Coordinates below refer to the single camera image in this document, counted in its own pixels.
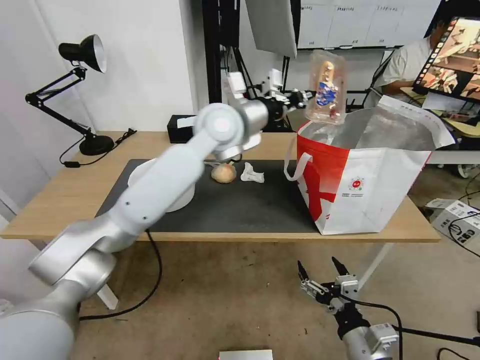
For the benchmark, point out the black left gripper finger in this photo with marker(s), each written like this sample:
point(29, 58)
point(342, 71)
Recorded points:
point(302, 104)
point(302, 94)

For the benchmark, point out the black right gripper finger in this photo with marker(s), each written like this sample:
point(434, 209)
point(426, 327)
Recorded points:
point(340, 269)
point(313, 290)

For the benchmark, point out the clear plastic snack package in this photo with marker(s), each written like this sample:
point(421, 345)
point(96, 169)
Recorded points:
point(327, 90)

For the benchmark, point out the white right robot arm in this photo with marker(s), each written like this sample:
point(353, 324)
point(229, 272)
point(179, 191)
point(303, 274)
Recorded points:
point(369, 343)

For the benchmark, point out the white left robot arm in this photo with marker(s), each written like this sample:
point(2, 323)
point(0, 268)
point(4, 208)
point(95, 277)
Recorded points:
point(150, 195)

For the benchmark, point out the white red takeout bag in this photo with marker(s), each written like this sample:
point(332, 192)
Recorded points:
point(360, 180)

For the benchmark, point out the black light stand pole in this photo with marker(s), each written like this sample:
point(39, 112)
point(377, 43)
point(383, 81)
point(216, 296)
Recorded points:
point(287, 71)

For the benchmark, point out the white table leg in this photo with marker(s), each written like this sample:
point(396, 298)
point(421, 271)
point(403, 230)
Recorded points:
point(375, 266)
point(108, 296)

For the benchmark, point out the crumpled white tissue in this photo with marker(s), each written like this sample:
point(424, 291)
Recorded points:
point(252, 173)

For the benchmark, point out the grey softbox panel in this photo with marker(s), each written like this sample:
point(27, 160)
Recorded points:
point(273, 26)

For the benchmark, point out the round bread bun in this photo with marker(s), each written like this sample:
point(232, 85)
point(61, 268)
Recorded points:
point(223, 174)

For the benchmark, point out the whiteboard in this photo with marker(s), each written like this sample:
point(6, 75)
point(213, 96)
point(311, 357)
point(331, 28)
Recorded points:
point(360, 22)

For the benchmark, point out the white robot front shell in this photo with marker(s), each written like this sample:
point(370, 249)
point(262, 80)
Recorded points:
point(245, 354)

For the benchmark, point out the black tissue box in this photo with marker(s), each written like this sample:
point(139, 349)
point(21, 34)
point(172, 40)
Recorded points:
point(176, 131)

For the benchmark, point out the person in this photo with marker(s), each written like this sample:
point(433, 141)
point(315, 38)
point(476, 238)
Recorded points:
point(403, 63)

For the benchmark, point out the black table mat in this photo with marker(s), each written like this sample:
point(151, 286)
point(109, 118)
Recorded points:
point(240, 210)

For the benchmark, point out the printed cardboard box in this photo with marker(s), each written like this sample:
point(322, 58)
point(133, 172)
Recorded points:
point(455, 221)

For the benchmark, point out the white round bowl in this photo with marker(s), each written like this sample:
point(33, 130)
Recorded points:
point(182, 198)

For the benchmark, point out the computer monitor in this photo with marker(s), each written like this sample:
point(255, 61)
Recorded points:
point(452, 56)

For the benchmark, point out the pale office desk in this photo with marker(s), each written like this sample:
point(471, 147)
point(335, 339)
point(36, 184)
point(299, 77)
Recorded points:
point(461, 127)

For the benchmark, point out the black desk lamp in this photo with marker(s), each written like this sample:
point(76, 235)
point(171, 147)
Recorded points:
point(88, 52)

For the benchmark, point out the black metal stand frame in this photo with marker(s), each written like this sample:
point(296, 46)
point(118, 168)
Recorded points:
point(215, 52)

